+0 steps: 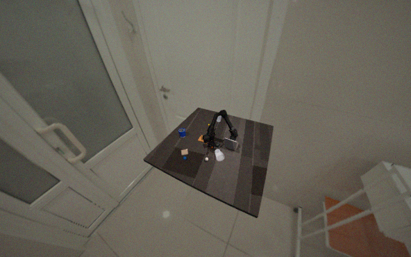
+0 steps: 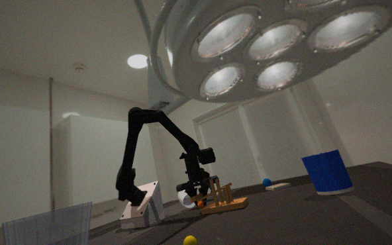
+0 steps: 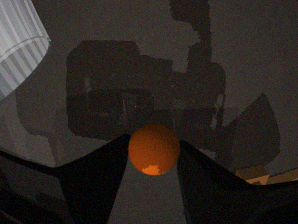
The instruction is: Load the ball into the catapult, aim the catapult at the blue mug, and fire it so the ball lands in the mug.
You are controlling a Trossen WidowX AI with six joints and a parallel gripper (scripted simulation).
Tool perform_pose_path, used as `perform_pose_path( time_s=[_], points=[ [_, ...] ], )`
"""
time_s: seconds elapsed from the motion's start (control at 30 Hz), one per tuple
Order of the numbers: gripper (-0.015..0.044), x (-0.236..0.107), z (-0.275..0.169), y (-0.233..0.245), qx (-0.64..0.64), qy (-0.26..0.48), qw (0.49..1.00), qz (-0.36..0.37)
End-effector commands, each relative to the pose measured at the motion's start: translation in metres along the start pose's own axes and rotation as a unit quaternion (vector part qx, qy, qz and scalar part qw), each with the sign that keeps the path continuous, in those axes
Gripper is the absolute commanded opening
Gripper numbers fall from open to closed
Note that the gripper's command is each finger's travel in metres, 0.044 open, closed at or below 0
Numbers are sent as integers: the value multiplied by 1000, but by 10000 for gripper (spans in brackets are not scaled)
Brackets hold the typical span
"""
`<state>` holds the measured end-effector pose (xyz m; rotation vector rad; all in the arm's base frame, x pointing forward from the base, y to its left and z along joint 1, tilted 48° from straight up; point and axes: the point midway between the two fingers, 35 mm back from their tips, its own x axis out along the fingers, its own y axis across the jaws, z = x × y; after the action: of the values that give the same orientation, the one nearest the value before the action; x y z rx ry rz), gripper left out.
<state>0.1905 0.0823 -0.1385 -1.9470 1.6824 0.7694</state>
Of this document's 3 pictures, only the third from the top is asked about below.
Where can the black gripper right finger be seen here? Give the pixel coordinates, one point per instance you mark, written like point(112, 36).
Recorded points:
point(212, 195)

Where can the orange ball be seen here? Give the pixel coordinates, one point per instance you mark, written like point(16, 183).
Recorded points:
point(154, 149)

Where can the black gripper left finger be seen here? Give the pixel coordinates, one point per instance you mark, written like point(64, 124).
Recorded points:
point(81, 192)

